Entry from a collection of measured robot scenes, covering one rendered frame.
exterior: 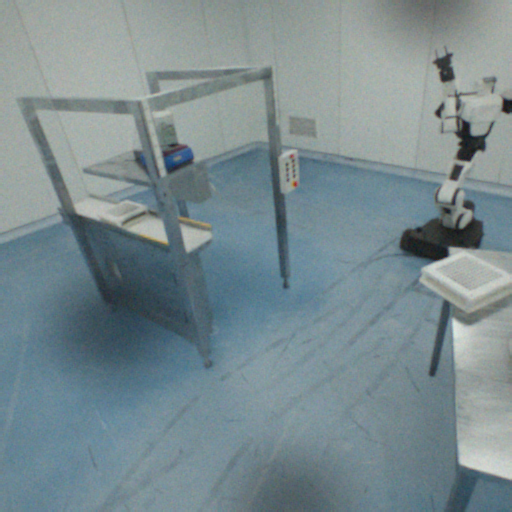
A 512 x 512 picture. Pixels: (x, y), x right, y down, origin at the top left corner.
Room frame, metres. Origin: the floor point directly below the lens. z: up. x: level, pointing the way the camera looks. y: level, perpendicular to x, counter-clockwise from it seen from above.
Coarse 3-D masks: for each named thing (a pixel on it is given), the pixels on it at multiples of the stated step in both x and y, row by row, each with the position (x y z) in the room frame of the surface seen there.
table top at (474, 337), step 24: (504, 264) 1.28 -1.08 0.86; (456, 312) 1.03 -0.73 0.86; (480, 312) 1.01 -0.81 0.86; (504, 312) 0.99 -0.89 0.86; (456, 336) 0.91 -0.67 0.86; (480, 336) 0.89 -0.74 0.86; (504, 336) 0.88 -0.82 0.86; (456, 360) 0.81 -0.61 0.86; (480, 360) 0.79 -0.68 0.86; (504, 360) 0.78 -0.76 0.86; (456, 384) 0.72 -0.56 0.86; (480, 384) 0.71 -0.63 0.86; (504, 384) 0.70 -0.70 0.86; (456, 408) 0.64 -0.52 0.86; (480, 408) 0.63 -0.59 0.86; (504, 408) 0.62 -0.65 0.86; (456, 432) 0.57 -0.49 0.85; (480, 432) 0.56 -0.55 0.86; (504, 432) 0.55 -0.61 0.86; (456, 456) 0.52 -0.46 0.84; (480, 456) 0.50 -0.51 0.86; (504, 456) 0.49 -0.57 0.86; (504, 480) 0.44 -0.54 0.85
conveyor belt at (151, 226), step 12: (84, 204) 2.70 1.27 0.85; (96, 204) 2.67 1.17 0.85; (108, 204) 2.64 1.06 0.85; (96, 216) 2.44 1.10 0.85; (132, 228) 2.17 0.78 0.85; (144, 228) 2.14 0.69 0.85; (156, 228) 2.12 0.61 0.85; (192, 228) 2.06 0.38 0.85; (192, 240) 1.90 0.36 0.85; (204, 240) 1.92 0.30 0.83
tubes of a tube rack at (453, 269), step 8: (456, 264) 1.22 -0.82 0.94; (464, 264) 1.21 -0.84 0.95; (472, 264) 1.21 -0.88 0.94; (448, 272) 1.18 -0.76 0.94; (456, 272) 1.17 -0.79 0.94; (464, 272) 1.16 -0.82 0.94; (472, 272) 1.16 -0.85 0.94; (480, 272) 1.15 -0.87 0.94; (488, 272) 1.14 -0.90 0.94; (472, 280) 1.11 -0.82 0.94; (480, 280) 1.10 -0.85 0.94
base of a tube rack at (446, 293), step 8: (424, 280) 1.21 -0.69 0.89; (432, 280) 1.20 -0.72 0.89; (432, 288) 1.17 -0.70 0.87; (440, 288) 1.15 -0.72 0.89; (504, 288) 1.10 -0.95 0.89; (448, 296) 1.10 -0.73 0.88; (456, 296) 1.09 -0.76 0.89; (488, 296) 1.06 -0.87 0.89; (496, 296) 1.06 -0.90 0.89; (504, 296) 1.07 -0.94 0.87; (456, 304) 1.06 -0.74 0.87; (464, 304) 1.04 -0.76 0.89; (480, 304) 1.03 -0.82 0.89
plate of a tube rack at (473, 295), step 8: (456, 256) 1.29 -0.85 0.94; (472, 256) 1.27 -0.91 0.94; (432, 264) 1.25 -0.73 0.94; (440, 264) 1.24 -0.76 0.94; (488, 264) 1.20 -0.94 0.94; (424, 272) 1.22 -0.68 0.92; (432, 272) 1.20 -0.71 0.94; (504, 272) 1.14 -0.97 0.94; (440, 280) 1.14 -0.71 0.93; (448, 280) 1.13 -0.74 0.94; (464, 280) 1.12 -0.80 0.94; (496, 280) 1.10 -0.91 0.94; (504, 280) 1.09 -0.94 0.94; (448, 288) 1.10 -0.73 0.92; (456, 288) 1.08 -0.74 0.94; (464, 288) 1.07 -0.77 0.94; (472, 288) 1.07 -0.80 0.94; (480, 288) 1.06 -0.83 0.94; (488, 288) 1.06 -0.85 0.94; (496, 288) 1.05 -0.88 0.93; (464, 296) 1.04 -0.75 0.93; (472, 296) 1.02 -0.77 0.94; (480, 296) 1.02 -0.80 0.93
